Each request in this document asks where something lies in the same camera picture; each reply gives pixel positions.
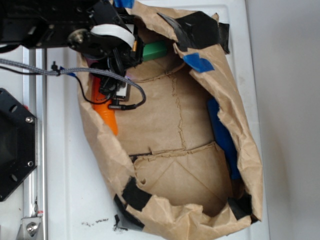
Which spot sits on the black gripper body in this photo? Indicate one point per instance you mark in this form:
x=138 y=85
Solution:
x=109 y=37

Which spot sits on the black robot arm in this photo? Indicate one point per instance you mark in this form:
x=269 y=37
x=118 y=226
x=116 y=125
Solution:
x=41 y=24

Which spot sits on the green rectangular block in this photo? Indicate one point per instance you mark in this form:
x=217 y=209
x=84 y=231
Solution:
x=154 y=50

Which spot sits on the orange toy carrot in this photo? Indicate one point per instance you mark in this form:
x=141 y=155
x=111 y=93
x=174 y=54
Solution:
x=101 y=106

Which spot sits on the brown paper bag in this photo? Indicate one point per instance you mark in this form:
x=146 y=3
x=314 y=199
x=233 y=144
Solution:
x=164 y=168

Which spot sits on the blue plastic bottle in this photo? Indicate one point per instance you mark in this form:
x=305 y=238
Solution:
x=223 y=138

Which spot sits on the aluminium extrusion rail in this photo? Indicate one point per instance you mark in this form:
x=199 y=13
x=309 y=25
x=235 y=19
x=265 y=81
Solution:
x=33 y=225

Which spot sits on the black octagonal mount plate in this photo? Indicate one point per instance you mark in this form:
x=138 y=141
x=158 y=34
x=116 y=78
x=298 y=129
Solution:
x=17 y=143

